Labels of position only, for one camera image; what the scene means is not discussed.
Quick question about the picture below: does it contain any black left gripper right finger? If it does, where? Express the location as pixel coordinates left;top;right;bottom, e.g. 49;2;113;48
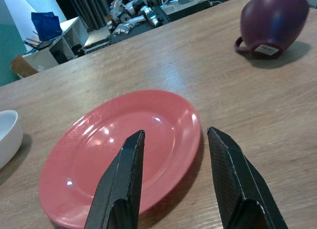
207;126;289;229

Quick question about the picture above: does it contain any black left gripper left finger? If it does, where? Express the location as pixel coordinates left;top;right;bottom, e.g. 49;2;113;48
83;129;146;229

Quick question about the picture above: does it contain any pink round plate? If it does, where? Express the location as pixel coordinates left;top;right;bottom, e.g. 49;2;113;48
38;89;202;229

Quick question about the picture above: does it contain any white ceramic bowl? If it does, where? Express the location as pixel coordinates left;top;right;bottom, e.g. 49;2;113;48
0;110;24;171

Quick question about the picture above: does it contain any brown cardboard piece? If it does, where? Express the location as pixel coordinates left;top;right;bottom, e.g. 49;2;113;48
9;55;40;78

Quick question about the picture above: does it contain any black flat tray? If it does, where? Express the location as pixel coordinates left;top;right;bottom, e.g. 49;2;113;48
23;37;54;51

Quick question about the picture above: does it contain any white shelf unit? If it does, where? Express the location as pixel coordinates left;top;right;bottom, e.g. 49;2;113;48
21;16;90;71

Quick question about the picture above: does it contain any purple ceramic mug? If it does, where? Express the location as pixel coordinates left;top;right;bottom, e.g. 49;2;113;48
234;0;310;60

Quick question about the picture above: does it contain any blue plastic bag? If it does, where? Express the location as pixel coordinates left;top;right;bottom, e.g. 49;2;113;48
31;11;62;41

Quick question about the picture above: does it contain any white silver robot lying down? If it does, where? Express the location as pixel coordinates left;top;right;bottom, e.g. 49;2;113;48
106;0;164;35

